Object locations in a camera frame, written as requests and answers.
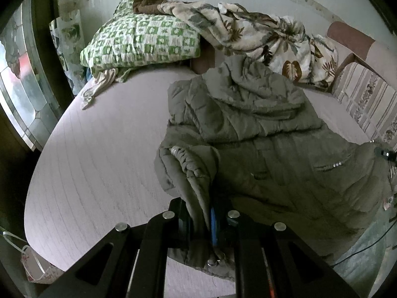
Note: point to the green checkered pillow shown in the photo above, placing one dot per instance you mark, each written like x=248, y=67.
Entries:
x=142, y=37

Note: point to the floral striped back cushion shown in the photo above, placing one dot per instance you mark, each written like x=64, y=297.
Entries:
x=363, y=93

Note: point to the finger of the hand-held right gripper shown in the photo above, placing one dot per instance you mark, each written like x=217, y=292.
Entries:
x=386, y=154

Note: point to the beige cloth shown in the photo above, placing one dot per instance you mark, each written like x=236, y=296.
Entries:
x=99, y=83

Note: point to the pink and brown cushion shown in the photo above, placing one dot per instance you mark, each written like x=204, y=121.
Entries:
x=344, y=37

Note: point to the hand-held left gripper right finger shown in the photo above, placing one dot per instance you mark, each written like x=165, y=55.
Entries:
x=214, y=226

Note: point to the leaf print blanket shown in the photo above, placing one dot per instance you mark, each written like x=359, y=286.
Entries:
x=248, y=31

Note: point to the bed with pink sheet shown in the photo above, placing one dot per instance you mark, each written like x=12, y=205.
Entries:
x=108, y=161

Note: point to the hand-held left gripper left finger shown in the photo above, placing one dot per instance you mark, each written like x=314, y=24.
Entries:
x=183, y=223

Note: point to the olive quilted hooded jacket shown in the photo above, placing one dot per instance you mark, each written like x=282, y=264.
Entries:
x=263, y=136

